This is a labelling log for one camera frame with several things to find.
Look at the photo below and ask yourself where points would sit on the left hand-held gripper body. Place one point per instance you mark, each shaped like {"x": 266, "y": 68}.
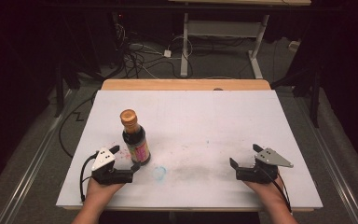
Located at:
{"x": 110, "y": 174}

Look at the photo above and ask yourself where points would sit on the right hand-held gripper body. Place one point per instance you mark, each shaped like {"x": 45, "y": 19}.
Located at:
{"x": 262, "y": 168}

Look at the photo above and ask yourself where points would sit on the dark sauce bottle gold cap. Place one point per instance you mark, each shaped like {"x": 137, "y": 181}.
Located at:
{"x": 135, "y": 140}

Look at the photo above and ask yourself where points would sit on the person's left hand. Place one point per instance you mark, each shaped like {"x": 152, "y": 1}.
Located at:
{"x": 101, "y": 193}

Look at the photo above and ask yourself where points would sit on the person's right hand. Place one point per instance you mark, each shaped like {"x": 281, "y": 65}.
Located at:
{"x": 265, "y": 191}

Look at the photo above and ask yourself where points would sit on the white board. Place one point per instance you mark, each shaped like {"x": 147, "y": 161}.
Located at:
{"x": 199, "y": 137}

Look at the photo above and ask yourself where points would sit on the black stand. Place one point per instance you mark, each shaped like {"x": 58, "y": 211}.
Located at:
{"x": 60, "y": 90}
{"x": 307, "y": 90}

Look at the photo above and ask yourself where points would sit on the white power adapter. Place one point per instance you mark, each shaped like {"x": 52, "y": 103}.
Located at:
{"x": 167, "y": 53}

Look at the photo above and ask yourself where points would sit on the metal floor rail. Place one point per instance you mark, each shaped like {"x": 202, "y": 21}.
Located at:
{"x": 329, "y": 155}
{"x": 31, "y": 161}

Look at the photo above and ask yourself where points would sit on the white metal desk frame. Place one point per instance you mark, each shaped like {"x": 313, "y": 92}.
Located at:
{"x": 220, "y": 34}

